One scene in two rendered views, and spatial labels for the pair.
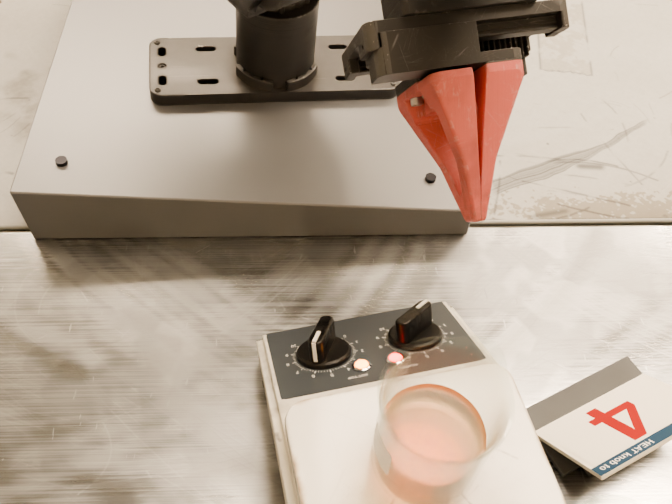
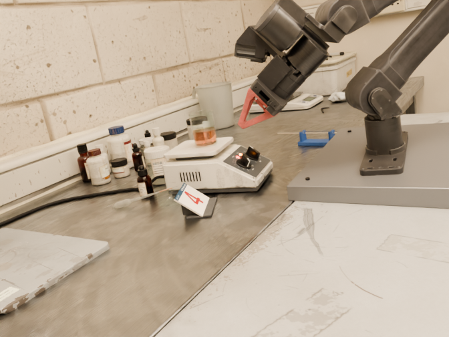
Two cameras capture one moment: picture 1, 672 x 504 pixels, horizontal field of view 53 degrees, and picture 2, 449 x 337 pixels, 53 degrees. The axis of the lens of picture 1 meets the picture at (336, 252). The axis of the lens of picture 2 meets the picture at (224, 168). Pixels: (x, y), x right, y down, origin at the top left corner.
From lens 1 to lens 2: 1.05 m
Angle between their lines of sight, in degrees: 98
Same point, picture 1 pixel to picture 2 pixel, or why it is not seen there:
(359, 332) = (255, 164)
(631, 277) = (236, 225)
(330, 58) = (385, 158)
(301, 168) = (327, 159)
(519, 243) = (274, 208)
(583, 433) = (198, 194)
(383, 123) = (344, 172)
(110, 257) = not seen: hidden behind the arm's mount
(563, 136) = (327, 229)
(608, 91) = (357, 250)
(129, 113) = not seen: hidden behind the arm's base
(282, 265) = not seen: hidden behind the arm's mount
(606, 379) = (208, 210)
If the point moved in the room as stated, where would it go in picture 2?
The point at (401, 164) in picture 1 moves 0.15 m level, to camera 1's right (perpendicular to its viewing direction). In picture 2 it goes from (319, 174) to (279, 206)
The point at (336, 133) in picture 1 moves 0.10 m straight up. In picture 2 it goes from (343, 164) to (337, 111)
